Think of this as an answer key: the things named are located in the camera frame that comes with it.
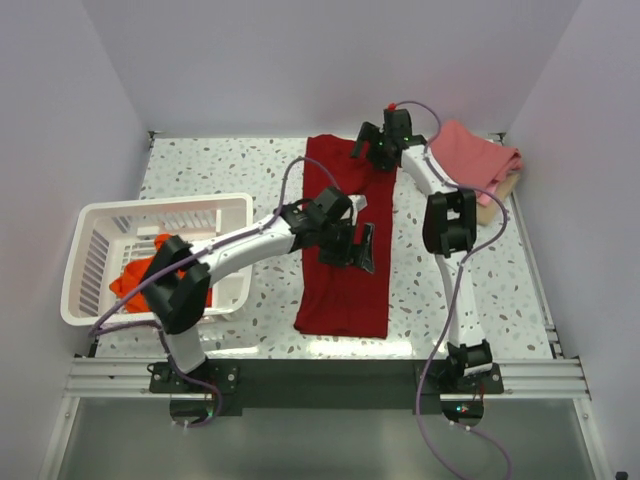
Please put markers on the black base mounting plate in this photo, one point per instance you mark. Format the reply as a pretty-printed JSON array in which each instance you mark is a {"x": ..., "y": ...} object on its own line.
[{"x": 228, "y": 387}]

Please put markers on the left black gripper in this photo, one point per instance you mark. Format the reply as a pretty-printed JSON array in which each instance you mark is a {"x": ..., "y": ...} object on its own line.
[{"x": 352, "y": 254}]

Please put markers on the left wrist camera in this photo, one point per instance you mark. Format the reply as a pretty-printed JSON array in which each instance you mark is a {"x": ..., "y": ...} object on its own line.
[{"x": 359, "y": 202}]

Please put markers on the aluminium extrusion rail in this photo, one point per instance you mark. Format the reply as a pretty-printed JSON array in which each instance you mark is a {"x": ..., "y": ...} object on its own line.
[{"x": 522, "y": 379}]

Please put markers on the folded beige t-shirt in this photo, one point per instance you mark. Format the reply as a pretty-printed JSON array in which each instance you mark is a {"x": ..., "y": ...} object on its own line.
[{"x": 486, "y": 206}]

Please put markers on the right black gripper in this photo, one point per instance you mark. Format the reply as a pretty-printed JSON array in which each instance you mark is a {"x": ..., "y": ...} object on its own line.
[{"x": 366, "y": 133}]

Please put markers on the folded pink t-shirt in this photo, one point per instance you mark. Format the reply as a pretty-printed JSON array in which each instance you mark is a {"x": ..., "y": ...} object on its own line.
[{"x": 471, "y": 160}]

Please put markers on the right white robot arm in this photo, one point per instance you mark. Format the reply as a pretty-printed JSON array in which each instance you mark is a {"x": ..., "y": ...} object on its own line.
[{"x": 449, "y": 233}]

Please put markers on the orange t-shirt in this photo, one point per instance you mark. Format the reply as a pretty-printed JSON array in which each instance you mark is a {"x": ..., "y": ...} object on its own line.
[{"x": 133, "y": 274}]

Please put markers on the white plastic laundry basket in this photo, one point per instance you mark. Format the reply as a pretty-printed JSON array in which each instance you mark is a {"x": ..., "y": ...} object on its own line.
[{"x": 108, "y": 236}]

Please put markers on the dark red t-shirt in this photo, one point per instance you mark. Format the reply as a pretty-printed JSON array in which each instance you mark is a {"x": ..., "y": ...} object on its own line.
[{"x": 350, "y": 301}]

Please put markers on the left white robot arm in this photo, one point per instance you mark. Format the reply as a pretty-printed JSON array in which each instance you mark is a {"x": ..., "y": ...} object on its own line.
[{"x": 176, "y": 286}]

